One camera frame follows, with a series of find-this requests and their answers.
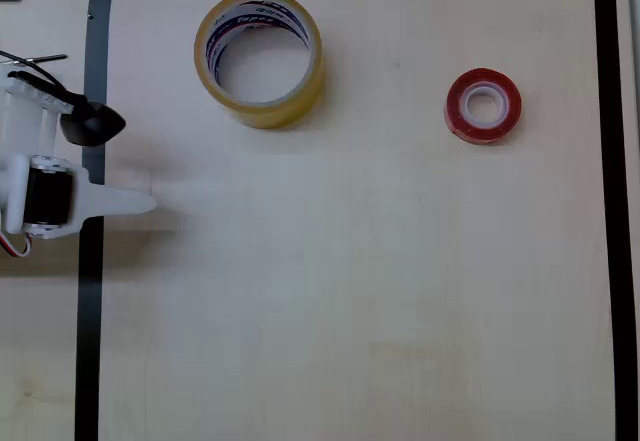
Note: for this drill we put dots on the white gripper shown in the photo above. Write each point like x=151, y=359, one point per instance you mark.
x=47, y=197

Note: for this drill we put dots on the small red tape roll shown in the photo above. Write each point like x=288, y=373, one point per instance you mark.
x=457, y=116

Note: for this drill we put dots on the big clear yellowish tape roll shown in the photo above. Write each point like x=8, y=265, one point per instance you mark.
x=260, y=116

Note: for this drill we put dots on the black webcam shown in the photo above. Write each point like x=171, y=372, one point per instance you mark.
x=92, y=126

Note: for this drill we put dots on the thin metal tool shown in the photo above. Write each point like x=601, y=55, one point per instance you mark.
x=50, y=57

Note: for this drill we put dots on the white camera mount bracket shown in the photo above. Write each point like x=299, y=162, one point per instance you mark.
x=35, y=95

